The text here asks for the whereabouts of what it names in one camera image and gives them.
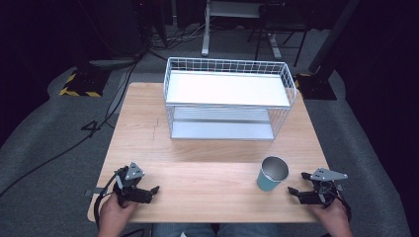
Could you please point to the person's right leg in jeans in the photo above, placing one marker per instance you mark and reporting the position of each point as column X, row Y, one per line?
column 250, row 231

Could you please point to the person's left leg in jeans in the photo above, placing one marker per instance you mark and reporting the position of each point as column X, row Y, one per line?
column 184, row 231

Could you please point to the person's leg in jeans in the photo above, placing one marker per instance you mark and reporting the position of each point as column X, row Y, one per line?
column 250, row 231
column 184, row 231

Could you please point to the black stand base with pole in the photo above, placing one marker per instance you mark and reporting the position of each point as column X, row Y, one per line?
column 318, row 87

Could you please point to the white desk frame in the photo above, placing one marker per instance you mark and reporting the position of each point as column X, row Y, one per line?
column 230, row 8

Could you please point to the person's left hand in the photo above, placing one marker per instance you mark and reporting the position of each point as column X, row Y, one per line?
column 113, row 217

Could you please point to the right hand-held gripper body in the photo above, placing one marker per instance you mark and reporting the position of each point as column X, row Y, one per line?
column 324, row 189

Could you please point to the person's right hand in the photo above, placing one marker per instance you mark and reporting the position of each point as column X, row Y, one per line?
column 336, row 220

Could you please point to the grey metal table bracket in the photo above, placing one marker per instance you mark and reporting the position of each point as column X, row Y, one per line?
column 94, row 191

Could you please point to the black metal chair frame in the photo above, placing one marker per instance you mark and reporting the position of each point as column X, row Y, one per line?
column 280, row 23

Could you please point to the teal cup with metal inside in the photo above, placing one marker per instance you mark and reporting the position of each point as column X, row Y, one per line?
column 268, row 184

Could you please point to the black stand base striped edge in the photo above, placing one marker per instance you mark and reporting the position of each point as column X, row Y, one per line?
column 82, row 84

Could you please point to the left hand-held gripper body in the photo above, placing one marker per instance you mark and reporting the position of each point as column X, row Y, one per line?
column 130, row 192

